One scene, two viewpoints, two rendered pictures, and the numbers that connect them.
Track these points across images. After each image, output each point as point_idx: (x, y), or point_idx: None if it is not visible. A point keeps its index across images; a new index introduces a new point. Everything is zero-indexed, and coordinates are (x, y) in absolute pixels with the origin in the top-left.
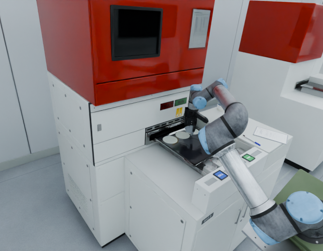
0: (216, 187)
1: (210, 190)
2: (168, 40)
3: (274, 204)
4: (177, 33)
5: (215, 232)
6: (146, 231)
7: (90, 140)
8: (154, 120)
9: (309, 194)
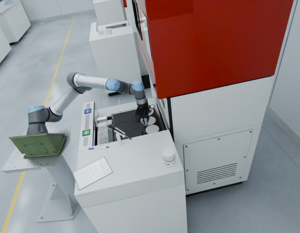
0: (83, 106)
1: (84, 103)
2: (141, 31)
3: (49, 107)
4: (142, 28)
5: None
6: None
7: None
8: None
9: (34, 106)
